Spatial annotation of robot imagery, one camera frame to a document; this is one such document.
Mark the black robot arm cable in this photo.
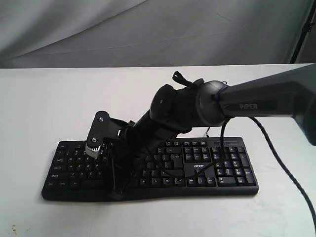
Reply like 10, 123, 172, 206
138, 116, 316, 223

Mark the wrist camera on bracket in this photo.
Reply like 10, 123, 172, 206
85, 111, 128, 158

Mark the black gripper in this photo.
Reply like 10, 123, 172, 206
110, 120, 173, 200

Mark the black tripod stand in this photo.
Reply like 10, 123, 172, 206
289, 0, 316, 64

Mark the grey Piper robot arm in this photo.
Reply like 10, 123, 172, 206
104, 64, 316, 200

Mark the black Acer keyboard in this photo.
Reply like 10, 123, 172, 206
41, 137, 259, 202

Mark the grey backdrop cloth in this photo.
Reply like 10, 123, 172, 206
0, 0, 313, 68

